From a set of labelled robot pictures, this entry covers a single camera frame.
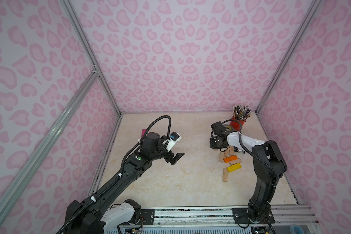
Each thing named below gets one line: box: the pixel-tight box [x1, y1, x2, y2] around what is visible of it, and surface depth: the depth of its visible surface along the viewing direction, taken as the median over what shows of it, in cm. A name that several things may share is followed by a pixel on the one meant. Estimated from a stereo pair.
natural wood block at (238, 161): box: [229, 158, 242, 166], surface depth 93 cm
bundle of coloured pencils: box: [233, 104, 252, 120], surface depth 100 cm
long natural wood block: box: [222, 168, 228, 183], surface depth 88 cm
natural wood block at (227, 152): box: [224, 145, 231, 158], surface depth 97 cm
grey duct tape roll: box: [222, 124, 236, 132], surface depth 112 cm
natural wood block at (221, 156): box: [218, 151, 225, 163], surface depth 96 cm
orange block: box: [223, 155, 238, 164], surface depth 94 cm
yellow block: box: [226, 162, 242, 173], surface depth 90 cm
